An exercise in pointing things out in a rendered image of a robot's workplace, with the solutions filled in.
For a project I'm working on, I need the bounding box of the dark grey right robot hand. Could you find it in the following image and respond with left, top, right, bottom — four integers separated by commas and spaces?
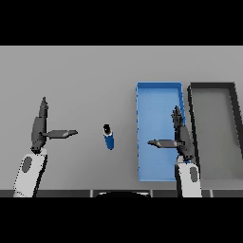
146, 104, 195, 161

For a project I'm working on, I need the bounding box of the blue bin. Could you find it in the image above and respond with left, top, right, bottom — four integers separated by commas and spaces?
136, 82, 186, 182

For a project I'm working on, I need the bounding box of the dark grey bin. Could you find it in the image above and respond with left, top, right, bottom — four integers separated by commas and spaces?
187, 82, 243, 181

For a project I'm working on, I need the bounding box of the blue pipe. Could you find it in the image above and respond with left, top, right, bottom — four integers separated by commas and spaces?
103, 123, 116, 151

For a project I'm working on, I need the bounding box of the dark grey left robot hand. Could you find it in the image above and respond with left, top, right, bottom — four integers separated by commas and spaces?
29, 96, 79, 156

